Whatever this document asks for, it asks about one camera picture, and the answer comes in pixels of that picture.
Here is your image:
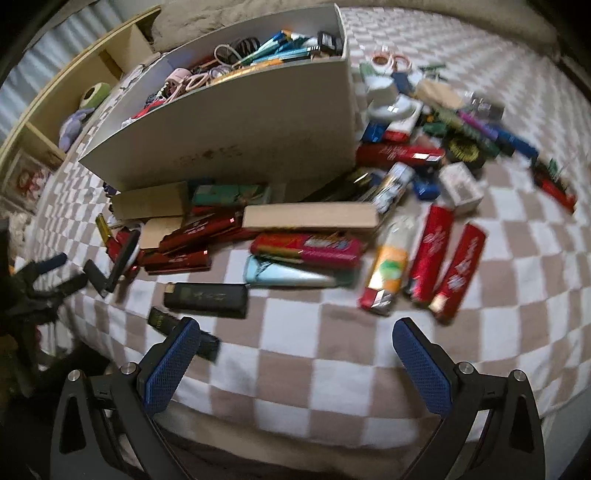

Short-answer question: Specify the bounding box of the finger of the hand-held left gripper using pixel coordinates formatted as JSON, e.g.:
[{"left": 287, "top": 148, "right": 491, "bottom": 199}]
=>
[
  {"left": 46, "top": 274, "right": 89, "bottom": 298},
  {"left": 25, "top": 253, "right": 68, "bottom": 278}
]

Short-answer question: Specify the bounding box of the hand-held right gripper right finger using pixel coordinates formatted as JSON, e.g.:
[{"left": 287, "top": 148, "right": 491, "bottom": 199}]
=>
[{"left": 392, "top": 317, "right": 546, "bottom": 480}]

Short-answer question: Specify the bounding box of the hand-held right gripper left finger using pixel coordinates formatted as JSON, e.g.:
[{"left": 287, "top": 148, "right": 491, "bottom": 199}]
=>
[{"left": 50, "top": 316, "right": 204, "bottom": 480}]

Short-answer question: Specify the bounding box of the red long box gold print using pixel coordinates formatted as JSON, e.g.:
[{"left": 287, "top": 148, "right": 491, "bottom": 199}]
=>
[
  {"left": 139, "top": 249, "right": 213, "bottom": 275},
  {"left": 355, "top": 143, "right": 446, "bottom": 169},
  {"left": 159, "top": 213, "right": 243, "bottom": 252}
]

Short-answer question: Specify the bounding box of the white cardboard box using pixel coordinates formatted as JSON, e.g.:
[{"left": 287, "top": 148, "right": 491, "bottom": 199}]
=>
[{"left": 78, "top": 4, "right": 358, "bottom": 192}]

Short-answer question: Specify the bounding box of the black green-print packet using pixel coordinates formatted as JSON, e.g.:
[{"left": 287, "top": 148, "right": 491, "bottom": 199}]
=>
[{"left": 148, "top": 307, "right": 221, "bottom": 361}]

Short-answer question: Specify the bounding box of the black hair clip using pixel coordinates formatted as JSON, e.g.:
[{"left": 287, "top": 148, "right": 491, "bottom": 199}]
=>
[{"left": 84, "top": 228, "right": 141, "bottom": 296}]

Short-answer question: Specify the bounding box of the black flat case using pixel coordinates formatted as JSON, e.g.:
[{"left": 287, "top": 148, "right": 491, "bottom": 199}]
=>
[{"left": 163, "top": 281, "right": 249, "bottom": 319}]

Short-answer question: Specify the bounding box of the framed picture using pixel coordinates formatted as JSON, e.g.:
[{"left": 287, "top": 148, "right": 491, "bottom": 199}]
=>
[{"left": 0, "top": 148, "right": 63, "bottom": 213}]

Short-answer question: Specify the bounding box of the red foil packet white script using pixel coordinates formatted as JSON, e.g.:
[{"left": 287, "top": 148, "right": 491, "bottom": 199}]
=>
[
  {"left": 429, "top": 223, "right": 486, "bottom": 324},
  {"left": 404, "top": 204, "right": 455, "bottom": 305}
]

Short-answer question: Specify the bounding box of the checkered bed sheet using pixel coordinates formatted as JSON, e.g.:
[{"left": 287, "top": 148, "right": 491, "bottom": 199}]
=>
[{"left": 34, "top": 7, "right": 591, "bottom": 444}]

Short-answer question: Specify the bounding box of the purple plush toy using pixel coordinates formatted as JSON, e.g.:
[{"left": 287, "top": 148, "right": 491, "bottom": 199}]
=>
[{"left": 58, "top": 108, "right": 95, "bottom": 153}]

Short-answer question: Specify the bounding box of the light blue tube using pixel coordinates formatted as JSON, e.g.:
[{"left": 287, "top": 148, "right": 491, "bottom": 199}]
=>
[{"left": 242, "top": 255, "right": 356, "bottom": 289}]

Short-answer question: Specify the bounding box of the pink red packet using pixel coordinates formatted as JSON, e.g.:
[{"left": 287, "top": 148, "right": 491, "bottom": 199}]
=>
[{"left": 250, "top": 232, "right": 363, "bottom": 270}]

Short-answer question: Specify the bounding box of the green paper roll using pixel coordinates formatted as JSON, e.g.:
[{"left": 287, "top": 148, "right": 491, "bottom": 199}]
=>
[{"left": 81, "top": 82, "right": 112, "bottom": 109}]

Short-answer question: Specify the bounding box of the blue small box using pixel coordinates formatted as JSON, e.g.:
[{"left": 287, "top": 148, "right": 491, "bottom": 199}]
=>
[{"left": 412, "top": 173, "right": 439, "bottom": 200}]

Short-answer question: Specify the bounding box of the white small carton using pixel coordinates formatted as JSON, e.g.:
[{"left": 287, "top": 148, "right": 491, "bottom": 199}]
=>
[{"left": 438, "top": 162, "right": 483, "bottom": 215}]

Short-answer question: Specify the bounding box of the silver blue packet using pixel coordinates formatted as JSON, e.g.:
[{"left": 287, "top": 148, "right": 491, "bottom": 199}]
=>
[{"left": 369, "top": 161, "right": 415, "bottom": 214}]

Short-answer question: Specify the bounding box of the long brown cardboard box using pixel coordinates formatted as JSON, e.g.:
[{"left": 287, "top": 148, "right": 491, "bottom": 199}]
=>
[{"left": 241, "top": 203, "right": 380, "bottom": 232}]

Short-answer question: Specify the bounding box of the black long box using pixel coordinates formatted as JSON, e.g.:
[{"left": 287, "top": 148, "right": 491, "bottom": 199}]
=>
[{"left": 302, "top": 168, "right": 384, "bottom": 202}]

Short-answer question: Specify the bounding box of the white pleated curtain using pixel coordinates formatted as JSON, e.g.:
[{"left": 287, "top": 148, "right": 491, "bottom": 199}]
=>
[{"left": 0, "top": 28, "right": 107, "bottom": 116}]

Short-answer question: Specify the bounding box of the black round yellow-print item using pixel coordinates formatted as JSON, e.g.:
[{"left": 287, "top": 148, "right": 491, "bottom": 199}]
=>
[{"left": 443, "top": 134, "right": 485, "bottom": 169}]

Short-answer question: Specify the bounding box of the red green packet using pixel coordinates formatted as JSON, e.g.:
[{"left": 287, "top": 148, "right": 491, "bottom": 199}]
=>
[{"left": 531, "top": 159, "right": 578, "bottom": 213}]

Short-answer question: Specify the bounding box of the wooden headboard shelf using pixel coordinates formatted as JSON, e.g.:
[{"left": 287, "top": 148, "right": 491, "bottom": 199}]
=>
[{"left": 0, "top": 4, "right": 162, "bottom": 162}]

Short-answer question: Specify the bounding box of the red white box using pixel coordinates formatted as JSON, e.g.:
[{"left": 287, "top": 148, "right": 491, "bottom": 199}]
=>
[{"left": 383, "top": 115, "right": 421, "bottom": 141}]

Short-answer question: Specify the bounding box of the blue long box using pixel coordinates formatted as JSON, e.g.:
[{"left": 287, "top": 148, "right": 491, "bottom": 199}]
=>
[{"left": 489, "top": 127, "right": 539, "bottom": 158}]

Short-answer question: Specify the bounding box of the purple pen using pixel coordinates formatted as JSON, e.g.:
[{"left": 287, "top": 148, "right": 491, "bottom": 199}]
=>
[{"left": 462, "top": 113, "right": 499, "bottom": 139}]

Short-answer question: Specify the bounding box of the white round jar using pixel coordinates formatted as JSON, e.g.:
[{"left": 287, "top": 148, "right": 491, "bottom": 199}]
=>
[{"left": 367, "top": 95, "right": 423, "bottom": 125}]

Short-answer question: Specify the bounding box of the grey metal clip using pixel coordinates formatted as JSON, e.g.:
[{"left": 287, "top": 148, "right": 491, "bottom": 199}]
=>
[{"left": 466, "top": 92, "right": 506, "bottom": 121}]

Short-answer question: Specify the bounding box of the tan flat card box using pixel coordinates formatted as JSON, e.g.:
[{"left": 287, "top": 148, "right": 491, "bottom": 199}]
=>
[{"left": 418, "top": 80, "right": 465, "bottom": 112}]

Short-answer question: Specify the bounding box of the white cup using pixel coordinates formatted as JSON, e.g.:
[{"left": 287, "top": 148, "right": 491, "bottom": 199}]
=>
[{"left": 365, "top": 76, "right": 398, "bottom": 104}]

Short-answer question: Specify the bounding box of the grey spiral hair claw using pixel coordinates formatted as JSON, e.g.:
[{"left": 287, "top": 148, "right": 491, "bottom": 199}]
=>
[{"left": 228, "top": 37, "right": 260, "bottom": 58}]

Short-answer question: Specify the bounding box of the teal packet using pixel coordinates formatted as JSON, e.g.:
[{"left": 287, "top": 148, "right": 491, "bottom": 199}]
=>
[{"left": 259, "top": 41, "right": 317, "bottom": 63}]

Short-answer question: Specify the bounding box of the black small box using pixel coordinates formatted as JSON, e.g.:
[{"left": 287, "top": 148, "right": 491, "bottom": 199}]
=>
[{"left": 316, "top": 31, "right": 345, "bottom": 58}]

